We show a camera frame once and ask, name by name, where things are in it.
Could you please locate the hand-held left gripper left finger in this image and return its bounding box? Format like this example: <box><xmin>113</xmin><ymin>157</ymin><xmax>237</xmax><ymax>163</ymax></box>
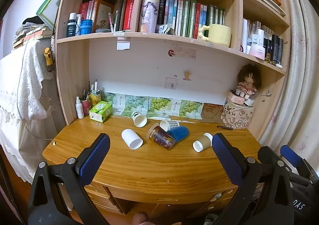
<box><xmin>28</xmin><ymin>133</ymin><xmax>111</xmax><ymax>225</ymax></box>

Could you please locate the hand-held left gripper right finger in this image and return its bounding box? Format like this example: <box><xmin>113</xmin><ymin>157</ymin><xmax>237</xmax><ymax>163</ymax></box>
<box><xmin>211</xmin><ymin>133</ymin><xmax>294</xmax><ymax>225</ymax></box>

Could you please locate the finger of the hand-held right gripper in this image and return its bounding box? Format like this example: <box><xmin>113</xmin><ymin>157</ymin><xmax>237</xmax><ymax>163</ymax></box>
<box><xmin>280</xmin><ymin>145</ymin><xmax>319</xmax><ymax>185</ymax></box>
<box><xmin>257</xmin><ymin>146</ymin><xmax>299</xmax><ymax>178</ymax></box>

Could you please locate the brown paper cup white lid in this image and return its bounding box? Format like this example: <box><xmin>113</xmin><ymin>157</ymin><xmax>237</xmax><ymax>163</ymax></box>
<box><xmin>193</xmin><ymin>133</ymin><xmax>213</xmax><ymax>153</ymax></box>

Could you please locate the plain white paper cup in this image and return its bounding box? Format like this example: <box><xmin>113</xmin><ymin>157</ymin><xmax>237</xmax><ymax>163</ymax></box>
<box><xmin>121</xmin><ymin>129</ymin><xmax>144</xmax><ymax>150</ymax></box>

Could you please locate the blue plastic cup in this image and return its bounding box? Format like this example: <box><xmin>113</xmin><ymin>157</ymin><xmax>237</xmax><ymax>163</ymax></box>
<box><xmin>166</xmin><ymin>126</ymin><xmax>190</xmax><ymax>141</ymax></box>

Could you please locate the white cup with dark print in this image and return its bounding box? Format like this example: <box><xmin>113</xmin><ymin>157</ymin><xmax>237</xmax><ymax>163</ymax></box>
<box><xmin>131</xmin><ymin>111</ymin><xmax>148</xmax><ymax>128</ymax></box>

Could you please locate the grey striped paper cup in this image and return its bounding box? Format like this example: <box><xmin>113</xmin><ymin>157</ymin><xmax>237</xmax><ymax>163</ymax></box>
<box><xmin>159</xmin><ymin>120</ymin><xmax>180</xmax><ymax>131</ymax></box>

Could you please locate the dark patterned plastic cup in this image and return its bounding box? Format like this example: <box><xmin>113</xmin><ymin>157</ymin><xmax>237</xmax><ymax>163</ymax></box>
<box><xmin>149</xmin><ymin>123</ymin><xmax>176</xmax><ymax>151</ymax></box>

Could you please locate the letter patterned tote bag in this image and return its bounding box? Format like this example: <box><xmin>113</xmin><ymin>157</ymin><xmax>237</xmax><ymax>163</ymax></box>
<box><xmin>221</xmin><ymin>95</ymin><xmax>255</xmax><ymax>129</ymax></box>

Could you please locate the green tissue box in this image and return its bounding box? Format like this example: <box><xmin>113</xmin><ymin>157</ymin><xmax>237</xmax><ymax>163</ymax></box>
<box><xmin>89</xmin><ymin>101</ymin><xmax>113</xmax><ymax>123</ymax></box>

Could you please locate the brown drawing card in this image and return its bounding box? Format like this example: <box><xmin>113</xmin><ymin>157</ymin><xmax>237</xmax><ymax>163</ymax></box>
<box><xmin>201</xmin><ymin>103</ymin><xmax>225</xmax><ymax>123</ymax></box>

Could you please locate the pink can pen holder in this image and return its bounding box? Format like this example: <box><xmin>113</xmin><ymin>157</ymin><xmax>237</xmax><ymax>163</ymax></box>
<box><xmin>81</xmin><ymin>98</ymin><xmax>91</xmax><ymax>116</ymax></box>

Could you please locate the white spray bottle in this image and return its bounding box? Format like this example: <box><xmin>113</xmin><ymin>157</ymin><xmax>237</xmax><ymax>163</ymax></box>
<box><xmin>75</xmin><ymin>96</ymin><xmax>85</xmax><ymax>119</ymax></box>

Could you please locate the yellow green pen holder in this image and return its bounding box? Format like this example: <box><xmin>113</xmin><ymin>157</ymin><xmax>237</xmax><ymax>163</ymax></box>
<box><xmin>90</xmin><ymin>89</ymin><xmax>101</xmax><ymax>108</ymax></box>

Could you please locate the green grape picture card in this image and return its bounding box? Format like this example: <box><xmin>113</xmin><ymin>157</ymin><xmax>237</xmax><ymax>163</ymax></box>
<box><xmin>171</xmin><ymin>99</ymin><xmax>203</xmax><ymax>120</ymax></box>
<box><xmin>147</xmin><ymin>96</ymin><xmax>173</xmax><ymax>118</ymax></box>
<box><xmin>103</xmin><ymin>92</ymin><xmax>116</xmax><ymax>106</ymax></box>
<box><xmin>121</xmin><ymin>94</ymin><xmax>149</xmax><ymax>117</ymax></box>

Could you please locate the pink round box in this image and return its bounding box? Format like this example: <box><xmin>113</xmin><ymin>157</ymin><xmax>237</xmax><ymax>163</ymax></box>
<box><xmin>227</xmin><ymin>89</ymin><xmax>245</xmax><ymax>105</ymax></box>

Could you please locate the wooden desk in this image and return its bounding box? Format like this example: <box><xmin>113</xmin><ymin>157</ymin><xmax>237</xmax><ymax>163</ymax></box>
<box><xmin>42</xmin><ymin>115</ymin><xmax>263</xmax><ymax>218</ymax></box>

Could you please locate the white floral curtain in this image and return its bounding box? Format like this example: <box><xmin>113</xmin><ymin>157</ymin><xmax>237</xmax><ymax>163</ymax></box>
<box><xmin>259</xmin><ymin>0</ymin><xmax>319</xmax><ymax>163</ymax></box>

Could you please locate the brown haired rag doll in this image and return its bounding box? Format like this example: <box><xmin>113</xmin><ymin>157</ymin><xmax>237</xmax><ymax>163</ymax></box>
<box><xmin>235</xmin><ymin>63</ymin><xmax>261</xmax><ymax>102</ymax></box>

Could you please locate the wooden bookshelf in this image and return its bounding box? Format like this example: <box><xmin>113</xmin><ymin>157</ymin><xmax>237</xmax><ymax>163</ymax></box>
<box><xmin>55</xmin><ymin>0</ymin><xmax>292</xmax><ymax>138</ymax></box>

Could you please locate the white lace cloth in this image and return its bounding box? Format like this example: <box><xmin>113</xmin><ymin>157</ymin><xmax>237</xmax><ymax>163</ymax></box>
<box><xmin>0</xmin><ymin>39</ymin><xmax>57</xmax><ymax>183</ymax></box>

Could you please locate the black tall bottle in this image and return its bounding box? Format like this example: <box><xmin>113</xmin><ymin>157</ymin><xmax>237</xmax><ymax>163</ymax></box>
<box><xmin>270</xmin><ymin>34</ymin><xmax>284</xmax><ymax>64</ymax></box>

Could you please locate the pink white box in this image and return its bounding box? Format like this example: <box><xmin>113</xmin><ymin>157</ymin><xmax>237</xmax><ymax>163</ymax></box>
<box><xmin>249</xmin><ymin>34</ymin><xmax>266</xmax><ymax>60</ymax></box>

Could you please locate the yellow hanging toy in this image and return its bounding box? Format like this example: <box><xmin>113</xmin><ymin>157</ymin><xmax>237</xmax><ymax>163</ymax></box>
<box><xmin>43</xmin><ymin>47</ymin><xmax>55</xmax><ymax>73</ymax></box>

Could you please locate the white paper label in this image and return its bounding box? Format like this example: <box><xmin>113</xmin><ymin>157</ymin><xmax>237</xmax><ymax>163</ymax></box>
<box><xmin>117</xmin><ymin>37</ymin><xmax>131</xmax><ymax>51</ymax></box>

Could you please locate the pale yellow mug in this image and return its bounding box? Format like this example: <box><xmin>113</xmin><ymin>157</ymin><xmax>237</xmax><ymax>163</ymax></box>
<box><xmin>198</xmin><ymin>24</ymin><xmax>232</xmax><ymax>48</ymax></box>

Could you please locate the row of cosmetic boxes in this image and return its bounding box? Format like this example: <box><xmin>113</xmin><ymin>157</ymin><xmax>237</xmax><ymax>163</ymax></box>
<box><xmin>240</xmin><ymin>18</ymin><xmax>276</xmax><ymax>59</ymax></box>

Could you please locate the blue jar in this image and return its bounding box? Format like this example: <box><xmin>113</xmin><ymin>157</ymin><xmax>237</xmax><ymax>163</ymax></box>
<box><xmin>80</xmin><ymin>19</ymin><xmax>93</xmax><ymax>35</ymax></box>

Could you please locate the dark cosmetic bottle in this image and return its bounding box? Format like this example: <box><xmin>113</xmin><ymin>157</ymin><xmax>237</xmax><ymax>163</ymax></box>
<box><xmin>66</xmin><ymin>13</ymin><xmax>77</xmax><ymax>37</ymax></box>

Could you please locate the white slim bottle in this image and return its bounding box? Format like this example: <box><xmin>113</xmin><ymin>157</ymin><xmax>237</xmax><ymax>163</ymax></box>
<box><xmin>75</xmin><ymin>14</ymin><xmax>82</xmax><ymax>36</ymax></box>

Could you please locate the pile of old books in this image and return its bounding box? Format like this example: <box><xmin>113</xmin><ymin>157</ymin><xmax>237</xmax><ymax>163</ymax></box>
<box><xmin>12</xmin><ymin>22</ymin><xmax>54</xmax><ymax>50</ymax></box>

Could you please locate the red thick book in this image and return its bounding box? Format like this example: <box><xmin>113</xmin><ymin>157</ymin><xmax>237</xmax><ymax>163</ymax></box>
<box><xmin>123</xmin><ymin>0</ymin><xmax>135</xmax><ymax>31</ymax></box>

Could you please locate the row of green books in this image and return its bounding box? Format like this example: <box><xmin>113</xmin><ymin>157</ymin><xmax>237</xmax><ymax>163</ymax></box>
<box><xmin>156</xmin><ymin>0</ymin><xmax>226</xmax><ymax>39</ymax></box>

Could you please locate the white floral cylinder box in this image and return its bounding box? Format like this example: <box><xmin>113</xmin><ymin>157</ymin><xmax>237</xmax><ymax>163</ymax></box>
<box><xmin>139</xmin><ymin>0</ymin><xmax>160</xmax><ymax>34</ymax></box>

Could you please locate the green folder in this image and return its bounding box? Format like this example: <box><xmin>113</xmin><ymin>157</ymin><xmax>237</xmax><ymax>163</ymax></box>
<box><xmin>36</xmin><ymin>0</ymin><xmax>68</xmax><ymax>29</ymax></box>

